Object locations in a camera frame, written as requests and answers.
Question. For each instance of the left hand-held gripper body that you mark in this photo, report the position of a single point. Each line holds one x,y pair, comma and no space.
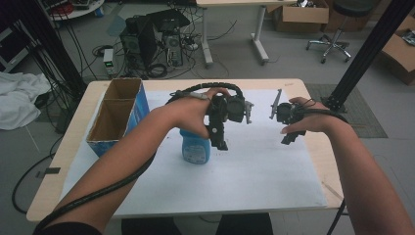
217,130

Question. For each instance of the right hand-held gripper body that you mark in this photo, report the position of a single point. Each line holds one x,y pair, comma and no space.
286,113

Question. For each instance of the blue spray bottle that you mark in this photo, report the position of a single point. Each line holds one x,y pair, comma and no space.
195,150

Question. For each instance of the person's right hand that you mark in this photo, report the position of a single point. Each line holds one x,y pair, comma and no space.
314,119

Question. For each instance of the person's left hand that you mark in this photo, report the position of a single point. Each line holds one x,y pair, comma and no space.
189,112

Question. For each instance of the white paper sheet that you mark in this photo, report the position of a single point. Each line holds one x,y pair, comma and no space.
254,176

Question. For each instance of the white desk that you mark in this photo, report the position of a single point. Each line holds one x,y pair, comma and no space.
259,39

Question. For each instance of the grey floor mat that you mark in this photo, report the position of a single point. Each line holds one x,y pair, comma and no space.
362,120

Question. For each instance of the black office chair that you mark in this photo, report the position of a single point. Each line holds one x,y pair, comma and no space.
336,39

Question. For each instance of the open brown cardboard box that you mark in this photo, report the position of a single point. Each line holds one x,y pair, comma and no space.
303,16

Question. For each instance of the small black computer tower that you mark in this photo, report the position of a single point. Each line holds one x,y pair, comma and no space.
173,49

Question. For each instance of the person's dark trousers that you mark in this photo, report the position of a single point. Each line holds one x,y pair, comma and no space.
195,225

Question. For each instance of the black metal stand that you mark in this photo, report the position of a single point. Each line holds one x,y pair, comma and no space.
368,49

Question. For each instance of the blue cardboard box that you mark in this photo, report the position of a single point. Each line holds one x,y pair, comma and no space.
112,120

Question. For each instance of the large black computer tower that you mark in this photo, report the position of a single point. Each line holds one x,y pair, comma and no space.
138,42

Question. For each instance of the white power supply unit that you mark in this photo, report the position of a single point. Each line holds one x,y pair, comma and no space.
108,62

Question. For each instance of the light wooden table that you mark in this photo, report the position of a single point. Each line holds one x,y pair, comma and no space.
62,182

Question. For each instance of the black tape strip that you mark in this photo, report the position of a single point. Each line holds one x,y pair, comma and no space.
52,170

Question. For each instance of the person's black sleeve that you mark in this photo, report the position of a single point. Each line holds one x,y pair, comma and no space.
68,229

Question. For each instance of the round white table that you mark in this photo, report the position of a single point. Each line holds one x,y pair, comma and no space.
78,11

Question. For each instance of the white cloth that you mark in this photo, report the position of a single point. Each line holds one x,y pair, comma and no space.
19,98

